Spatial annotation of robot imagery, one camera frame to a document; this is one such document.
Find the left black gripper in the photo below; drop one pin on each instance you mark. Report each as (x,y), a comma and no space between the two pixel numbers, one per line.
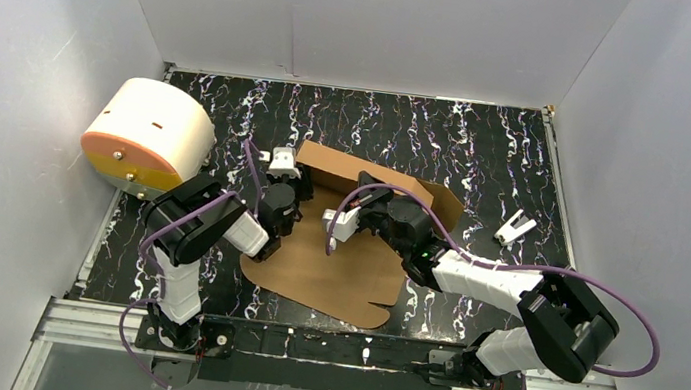
(296,186)

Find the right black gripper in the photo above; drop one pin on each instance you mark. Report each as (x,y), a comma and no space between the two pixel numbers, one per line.
(368,201)

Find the brown cardboard box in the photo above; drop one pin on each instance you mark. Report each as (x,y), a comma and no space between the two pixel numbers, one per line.
(363,277)

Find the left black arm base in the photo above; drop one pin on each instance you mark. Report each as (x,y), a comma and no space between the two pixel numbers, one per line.
(174,353)

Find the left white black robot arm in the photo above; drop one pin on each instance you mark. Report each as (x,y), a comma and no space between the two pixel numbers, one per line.
(186,222)

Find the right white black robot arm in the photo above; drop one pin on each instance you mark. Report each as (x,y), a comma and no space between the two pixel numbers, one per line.
(565,326)

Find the small white plastic clip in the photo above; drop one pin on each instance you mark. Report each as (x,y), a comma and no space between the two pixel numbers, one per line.
(514,228)

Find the cream cylindrical drum device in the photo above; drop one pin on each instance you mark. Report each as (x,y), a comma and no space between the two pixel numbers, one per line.
(150,138)

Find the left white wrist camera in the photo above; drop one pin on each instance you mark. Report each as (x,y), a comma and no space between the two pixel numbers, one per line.
(281,161)

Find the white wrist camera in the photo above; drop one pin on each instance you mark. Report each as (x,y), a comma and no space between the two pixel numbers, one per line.
(281,161)
(347,223)

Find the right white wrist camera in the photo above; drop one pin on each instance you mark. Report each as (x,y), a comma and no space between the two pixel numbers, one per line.
(347,223)

